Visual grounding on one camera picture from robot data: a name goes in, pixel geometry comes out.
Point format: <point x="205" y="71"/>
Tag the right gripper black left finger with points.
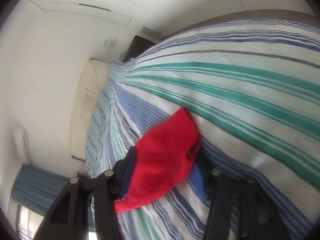
<point x="67" y="217"/>

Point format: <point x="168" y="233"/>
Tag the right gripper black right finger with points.
<point x="241" y="203"/>

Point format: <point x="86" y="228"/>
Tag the red knitted sweater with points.
<point x="165" y="155"/>

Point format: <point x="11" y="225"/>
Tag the window with railing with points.
<point x="29" y="222"/>

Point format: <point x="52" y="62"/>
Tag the teal curtain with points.
<point x="36" y="188"/>

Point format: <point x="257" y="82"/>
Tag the white air conditioner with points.
<point x="22" y="145"/>

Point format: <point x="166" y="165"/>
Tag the blue green striped duvet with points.
<point x="252" y="87"/>

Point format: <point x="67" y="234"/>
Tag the cream padded headboard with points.
<point x="92" y="80"/>

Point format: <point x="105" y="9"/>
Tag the dark wooden nightstand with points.
<point x="138" y="46"/>

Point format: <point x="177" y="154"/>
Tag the wall switch panel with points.
<point x="109" y="45"/>

